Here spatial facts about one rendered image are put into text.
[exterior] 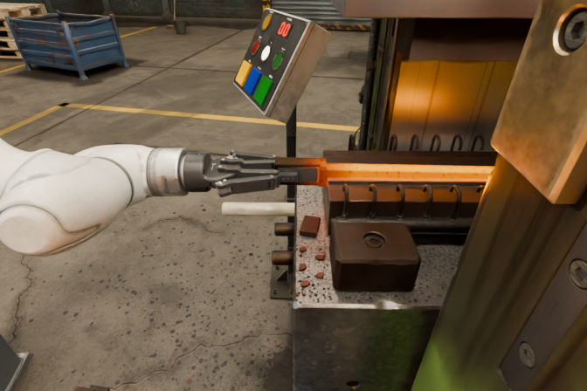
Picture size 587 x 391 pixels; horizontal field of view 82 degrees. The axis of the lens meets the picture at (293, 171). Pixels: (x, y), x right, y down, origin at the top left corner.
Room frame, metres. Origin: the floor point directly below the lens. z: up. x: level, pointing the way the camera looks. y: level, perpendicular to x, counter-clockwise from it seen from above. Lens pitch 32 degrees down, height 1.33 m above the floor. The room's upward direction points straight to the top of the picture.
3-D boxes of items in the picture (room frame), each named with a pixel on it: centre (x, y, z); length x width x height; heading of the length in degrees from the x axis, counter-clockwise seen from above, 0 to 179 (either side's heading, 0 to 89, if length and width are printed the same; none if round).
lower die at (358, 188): (0.54, -0.27, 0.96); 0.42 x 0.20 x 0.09; 89
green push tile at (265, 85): (0.97, 0.09, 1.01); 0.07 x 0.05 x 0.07; 24
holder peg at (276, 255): (0.44, 0.02, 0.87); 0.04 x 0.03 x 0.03; 89
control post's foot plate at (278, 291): (1.11, 0.01, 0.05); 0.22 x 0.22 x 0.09; 89
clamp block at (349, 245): (0.37, -0.12, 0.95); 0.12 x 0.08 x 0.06; 89
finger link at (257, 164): (0.54, 0.08, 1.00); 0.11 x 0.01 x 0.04; 94
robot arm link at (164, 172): (0.53, 0.22, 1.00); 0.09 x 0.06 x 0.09; 179
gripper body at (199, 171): (0.53, 0.15, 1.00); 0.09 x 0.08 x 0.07; 89
